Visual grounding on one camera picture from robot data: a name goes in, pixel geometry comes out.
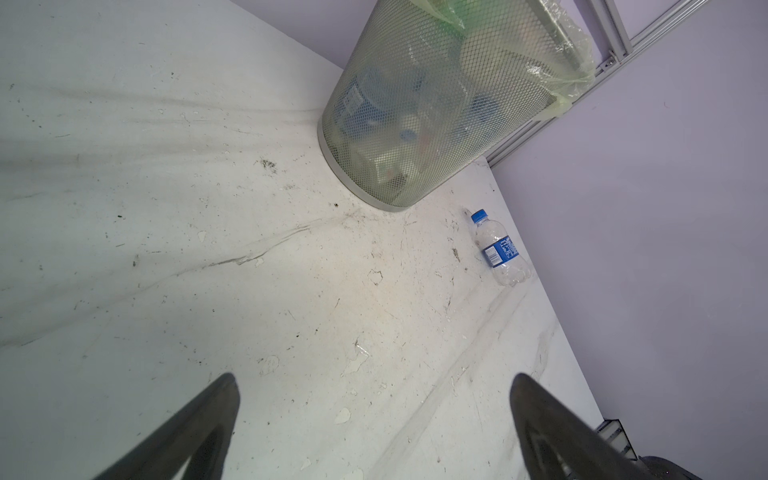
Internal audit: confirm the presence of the mesh waste bin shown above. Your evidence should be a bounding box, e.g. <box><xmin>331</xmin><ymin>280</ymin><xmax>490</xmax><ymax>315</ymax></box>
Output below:
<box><xmin>318</xmin><ymin>1</ymin><xmax>533</xmax><ymax>211</ymax></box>

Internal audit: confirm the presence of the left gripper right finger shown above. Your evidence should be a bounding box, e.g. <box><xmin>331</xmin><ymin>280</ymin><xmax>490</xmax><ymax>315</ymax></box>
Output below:
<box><xmin>509</xmin><ymin>373</ymin><xmax>651</xmax><ymax>479</ymax></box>

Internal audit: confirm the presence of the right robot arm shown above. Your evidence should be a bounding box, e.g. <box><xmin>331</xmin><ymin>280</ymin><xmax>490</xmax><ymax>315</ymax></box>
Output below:
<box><xmin>638</xmin><ymin>456</ymin><xmax>701</xmax><ymax>480</ymax></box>

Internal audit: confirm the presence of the blue cap bottle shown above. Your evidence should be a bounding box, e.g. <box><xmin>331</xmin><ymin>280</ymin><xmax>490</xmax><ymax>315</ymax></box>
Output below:
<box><xmin>471</xmin><ymin>209</ymin><xmax>531</xmax><ymax>286</ymax></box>

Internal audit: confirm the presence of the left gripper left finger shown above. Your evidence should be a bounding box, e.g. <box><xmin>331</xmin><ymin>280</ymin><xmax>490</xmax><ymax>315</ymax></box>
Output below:
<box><xmin>97</xmin><ymin>372</ymin><xmax>240</xmax><ymax>479</ymax></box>

